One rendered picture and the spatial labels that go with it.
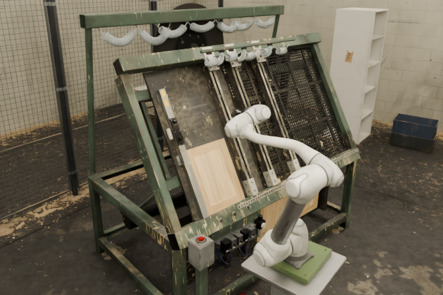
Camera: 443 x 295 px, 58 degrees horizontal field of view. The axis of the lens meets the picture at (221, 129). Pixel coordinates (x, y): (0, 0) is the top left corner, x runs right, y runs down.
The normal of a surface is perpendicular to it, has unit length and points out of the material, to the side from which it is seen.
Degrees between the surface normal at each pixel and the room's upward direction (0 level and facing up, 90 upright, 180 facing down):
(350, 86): 90
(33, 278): 0
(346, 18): 90
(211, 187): 59
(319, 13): 90
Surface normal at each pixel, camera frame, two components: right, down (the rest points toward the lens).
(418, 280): 0.01, -0.94
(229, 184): 0.57, -0.25
